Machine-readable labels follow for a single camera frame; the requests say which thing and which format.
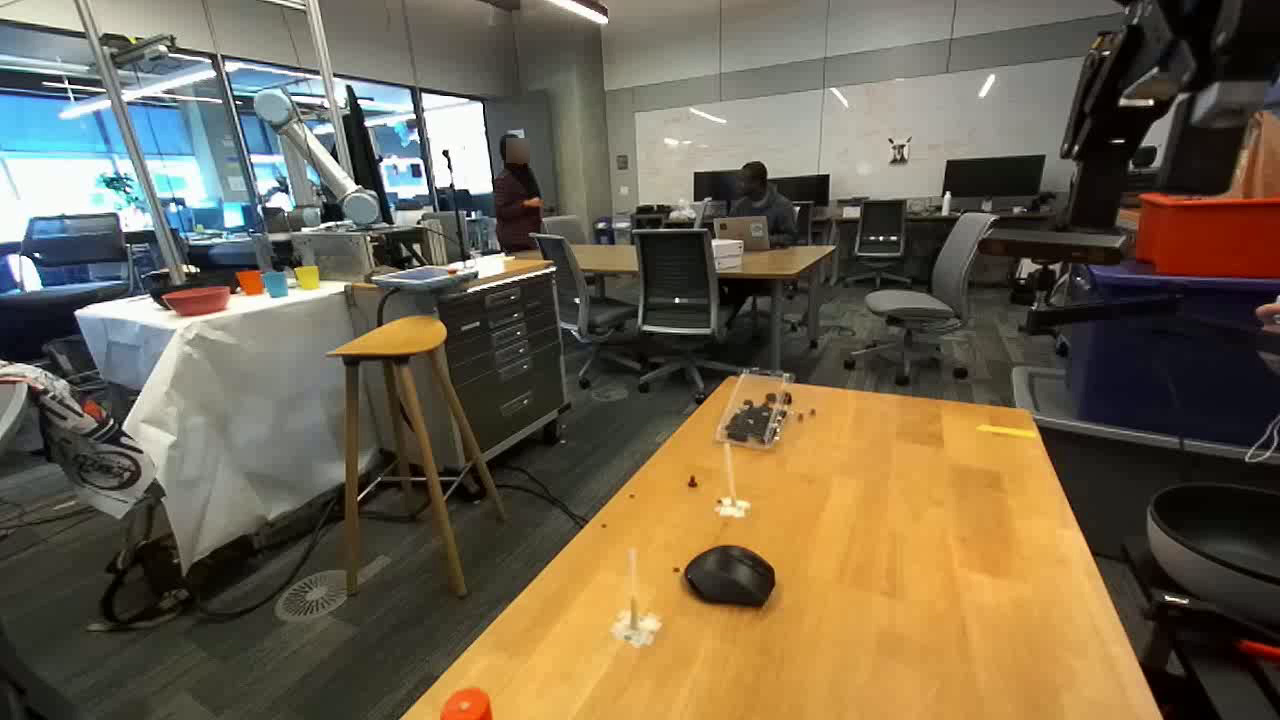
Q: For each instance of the yellow cup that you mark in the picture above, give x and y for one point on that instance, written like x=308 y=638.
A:
x=308 y=276

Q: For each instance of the black computer monitor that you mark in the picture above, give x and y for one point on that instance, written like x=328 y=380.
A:
x=801 y=189
x=994 y=177

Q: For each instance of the orange red knob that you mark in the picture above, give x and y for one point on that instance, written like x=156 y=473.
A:
x=467 y=706

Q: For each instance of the black frying pan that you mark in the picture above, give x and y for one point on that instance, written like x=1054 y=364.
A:
x=1220 y=541

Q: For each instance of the seated person in dark shirt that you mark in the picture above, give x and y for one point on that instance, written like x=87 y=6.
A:
x=761 y=202

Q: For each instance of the orange cup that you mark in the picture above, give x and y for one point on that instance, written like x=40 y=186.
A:
x=251 y=282

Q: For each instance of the standing person in dark clothes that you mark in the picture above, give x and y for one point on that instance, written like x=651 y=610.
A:
x=517 y=202

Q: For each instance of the grey drawer cabinet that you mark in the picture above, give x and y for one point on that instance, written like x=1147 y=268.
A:
x=513 y=352

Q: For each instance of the red bowl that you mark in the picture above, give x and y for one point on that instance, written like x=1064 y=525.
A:
x=197 y=301

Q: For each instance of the light grey office chair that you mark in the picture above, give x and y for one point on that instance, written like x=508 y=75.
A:
x=920 y=304

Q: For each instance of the blue plastic bin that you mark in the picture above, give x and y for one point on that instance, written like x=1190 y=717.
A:
x=1175 y=364

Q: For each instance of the black computer mouse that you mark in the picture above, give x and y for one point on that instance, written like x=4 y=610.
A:
x=728 y=579

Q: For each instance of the wooden bar stool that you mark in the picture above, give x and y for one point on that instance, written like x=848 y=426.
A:
x=402 y=341

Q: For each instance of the grey mesh office chair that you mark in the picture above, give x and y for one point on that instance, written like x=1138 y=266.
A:
x=676 y=297

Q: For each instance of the white peg stand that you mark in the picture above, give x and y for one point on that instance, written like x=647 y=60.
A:
x=728 y=507
x=637 y=620

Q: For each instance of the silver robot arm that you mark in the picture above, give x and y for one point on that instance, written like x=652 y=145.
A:
x=323 y=159

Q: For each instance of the blue cup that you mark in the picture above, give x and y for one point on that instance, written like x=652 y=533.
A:
x=277 y=282

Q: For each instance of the white cloth covered table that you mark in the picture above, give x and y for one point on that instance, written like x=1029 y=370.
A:
x=232 y=387

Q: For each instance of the wooden office desk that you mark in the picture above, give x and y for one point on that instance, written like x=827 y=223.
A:
x=761 y=263

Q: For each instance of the orange plastic bin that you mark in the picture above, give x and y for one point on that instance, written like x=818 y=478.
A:
x=1206 y=233

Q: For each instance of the black office chair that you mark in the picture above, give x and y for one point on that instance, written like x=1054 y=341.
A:
x=882 y=233

